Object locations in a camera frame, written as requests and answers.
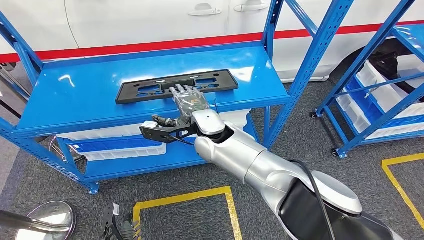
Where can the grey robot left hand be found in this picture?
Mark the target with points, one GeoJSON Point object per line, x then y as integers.
{"type": "Point", "coordinates": [130, 230]}

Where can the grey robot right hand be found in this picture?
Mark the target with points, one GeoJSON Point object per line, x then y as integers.
{"type": "Point", "coordinates": [190, 101]}

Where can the black plastic plate frame part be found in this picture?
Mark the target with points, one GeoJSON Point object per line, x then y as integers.
{"type": "Point", "coordinates": [127, 94]}

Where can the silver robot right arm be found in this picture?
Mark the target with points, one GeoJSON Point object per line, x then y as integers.
{"type": "Point", "coordinates": [251, 162]}

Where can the large blue metal shelf rack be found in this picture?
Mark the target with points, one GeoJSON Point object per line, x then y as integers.
{"type": "Point", "coordinates": [82, 92]}

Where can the blue shelf rack with casters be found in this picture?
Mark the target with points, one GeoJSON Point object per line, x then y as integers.
{"type": "Point", "coordinates": [366, 56]}

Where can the white car with red stripe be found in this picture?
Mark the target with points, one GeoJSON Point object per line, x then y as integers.
{"type": "Point", "coordinates": [132, 20]}

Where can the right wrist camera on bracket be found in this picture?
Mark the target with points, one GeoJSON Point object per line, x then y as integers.
{"type": "Point", "coordinates": [155, 130]}

